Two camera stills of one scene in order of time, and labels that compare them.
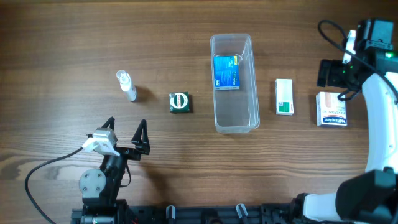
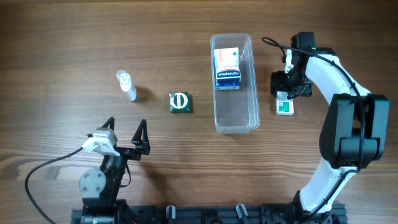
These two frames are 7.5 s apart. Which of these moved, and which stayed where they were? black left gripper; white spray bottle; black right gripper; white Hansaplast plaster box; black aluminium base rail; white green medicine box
Moved: white Hansaplast plaster box; black right gripper
Stayed: black aluminium base rail; black left gripper; white green medicine box; white spray bottle
